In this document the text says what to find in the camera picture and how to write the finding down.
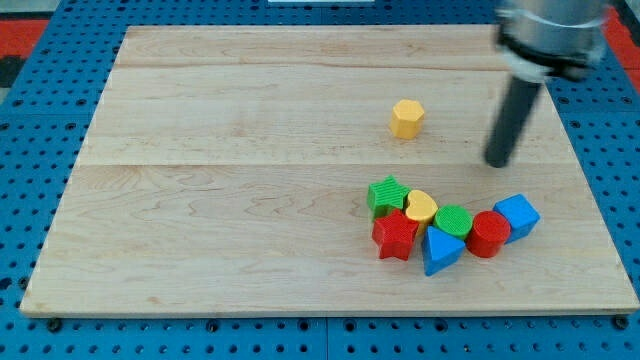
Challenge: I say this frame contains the blue triangle block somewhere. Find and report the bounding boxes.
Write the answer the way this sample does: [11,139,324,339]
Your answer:
[421,226,465,276]

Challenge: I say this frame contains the red cylinder block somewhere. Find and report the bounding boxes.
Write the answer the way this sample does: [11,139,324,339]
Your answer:
[466,211,511,258]

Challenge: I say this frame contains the yellow hexagon block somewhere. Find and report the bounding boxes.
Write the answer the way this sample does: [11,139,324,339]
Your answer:
[389,99,425,140]

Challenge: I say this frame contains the light wooden board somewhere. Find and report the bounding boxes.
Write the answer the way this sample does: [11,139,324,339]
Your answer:
[20,25,639,319]

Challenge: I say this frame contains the green cylinder block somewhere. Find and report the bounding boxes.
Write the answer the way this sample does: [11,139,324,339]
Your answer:
[433,204,473,241]

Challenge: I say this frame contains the red star block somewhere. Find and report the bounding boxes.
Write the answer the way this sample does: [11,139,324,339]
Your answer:
[371,209,419,261]

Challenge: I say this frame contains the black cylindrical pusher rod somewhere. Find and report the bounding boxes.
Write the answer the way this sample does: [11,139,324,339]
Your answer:
[484,76,541,168]

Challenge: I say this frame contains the yellow heart block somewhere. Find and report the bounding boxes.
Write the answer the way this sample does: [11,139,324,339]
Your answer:
[404,189,439,235]

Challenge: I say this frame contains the blue cube block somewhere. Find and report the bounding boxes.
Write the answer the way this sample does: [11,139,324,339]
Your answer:
[493,194,541,244]

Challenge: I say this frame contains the green star block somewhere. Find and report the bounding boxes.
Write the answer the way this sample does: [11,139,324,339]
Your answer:
[367,175,411,220]

